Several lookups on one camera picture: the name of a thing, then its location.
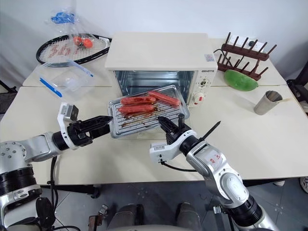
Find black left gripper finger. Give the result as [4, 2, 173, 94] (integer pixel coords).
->
[90, 115, 114, 125]
[92, 119, 113, 140]

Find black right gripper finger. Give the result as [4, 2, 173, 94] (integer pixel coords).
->
[157, 116, 180, 134]
[158, 119, 178, 138]

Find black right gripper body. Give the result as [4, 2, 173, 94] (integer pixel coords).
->
[165, 114, 191, 145]

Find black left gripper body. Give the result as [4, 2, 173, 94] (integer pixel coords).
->
[67, 117, 97, 147]

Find silver ribbed baking tray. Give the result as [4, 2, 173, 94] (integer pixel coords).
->
[107, 84, 191, 140]

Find red grilled sausage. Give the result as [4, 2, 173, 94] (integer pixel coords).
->
[118, 103, 155, 115]
[148, 90, 182, 107]
[120, 95, 157, 106]

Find white and red oven knob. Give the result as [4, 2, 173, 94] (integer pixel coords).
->
[192, 91, 207, 105]

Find cream toaster oven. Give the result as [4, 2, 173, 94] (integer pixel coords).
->
[105, 32, 218, 109]

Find black zip tie tail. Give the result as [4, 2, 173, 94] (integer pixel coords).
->
[201, 121, 221, 142]

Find clear container with blue clips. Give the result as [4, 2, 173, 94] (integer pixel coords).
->
[39, 60, 95, 103]

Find black tennis racket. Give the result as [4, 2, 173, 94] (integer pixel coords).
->
[36, 33, 113, 66]

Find steel cup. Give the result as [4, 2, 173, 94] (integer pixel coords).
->
[253, 90, 284, 116]

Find dark grey rounded shape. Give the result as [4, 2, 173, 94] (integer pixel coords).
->
[175, 202, 203, 231]

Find dark wooden peg rack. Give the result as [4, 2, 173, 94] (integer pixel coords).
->
[217, 32, 278, 81]

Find rusty brown clamp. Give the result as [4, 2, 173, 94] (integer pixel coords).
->
[88, 214, 98, 231]

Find clear plastic bag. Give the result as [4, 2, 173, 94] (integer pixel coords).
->
[44, 6, 96, 52]

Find white power strip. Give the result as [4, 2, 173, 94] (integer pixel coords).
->
[227, 35, 268, 55]

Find blue gloves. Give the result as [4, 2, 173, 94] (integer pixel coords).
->
[51, 12, 76, 25]

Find black stand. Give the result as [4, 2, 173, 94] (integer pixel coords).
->
[286, 54, 308, 114]

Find white shoe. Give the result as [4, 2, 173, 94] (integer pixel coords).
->
[300, 176, 308, 196]

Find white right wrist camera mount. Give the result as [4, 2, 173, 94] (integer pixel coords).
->
[149, 130, 194, 165]

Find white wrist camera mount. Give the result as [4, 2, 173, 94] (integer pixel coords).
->
[57, 102, 80, 150]
[149, 130, 194, 165]

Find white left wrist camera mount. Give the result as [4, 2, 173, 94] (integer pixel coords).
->
[57, 102, 80, 150]

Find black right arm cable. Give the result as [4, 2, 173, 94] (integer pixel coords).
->
[160, 161, 198, 173]

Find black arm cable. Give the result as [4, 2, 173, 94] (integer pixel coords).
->
[47, 155, 61, 214]
[160, 161, 198, 173]

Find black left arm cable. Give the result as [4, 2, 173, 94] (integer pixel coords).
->
[47, 155, 61, 214]

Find black table frame bar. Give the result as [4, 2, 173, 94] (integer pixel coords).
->
[39, 183, 102, 199]

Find black metal frame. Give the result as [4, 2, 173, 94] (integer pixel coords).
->
[0, 78, 18, 114]

